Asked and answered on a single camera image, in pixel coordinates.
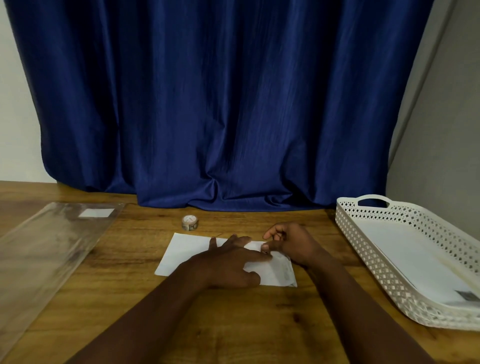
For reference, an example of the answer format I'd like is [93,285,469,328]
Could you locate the person's left forearm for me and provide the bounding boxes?
[64,262,211,364]

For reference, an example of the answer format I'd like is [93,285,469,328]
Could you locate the person's left hand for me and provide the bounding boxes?
[179,235,273,292]

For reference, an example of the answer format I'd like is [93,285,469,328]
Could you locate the person's right forearm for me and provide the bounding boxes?
[304,251,436,364]

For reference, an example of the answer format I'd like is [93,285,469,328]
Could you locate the clear plastic sleeve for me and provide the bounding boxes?
[0,202,126,361]

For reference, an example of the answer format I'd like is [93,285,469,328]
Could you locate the white paper envelope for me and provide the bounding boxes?
[154,232,298,288]

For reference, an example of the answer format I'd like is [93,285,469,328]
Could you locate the dark blue curtain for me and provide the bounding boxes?
[4,0,436,212]

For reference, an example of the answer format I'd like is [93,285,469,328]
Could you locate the white perforated plastic tray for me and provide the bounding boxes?
[335,194,480,332]

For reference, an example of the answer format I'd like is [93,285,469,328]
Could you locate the white envelope with label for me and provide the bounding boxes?
[358,219,480,306]

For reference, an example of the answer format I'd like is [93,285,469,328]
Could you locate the person's right hand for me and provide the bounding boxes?
[261,222,328,268]

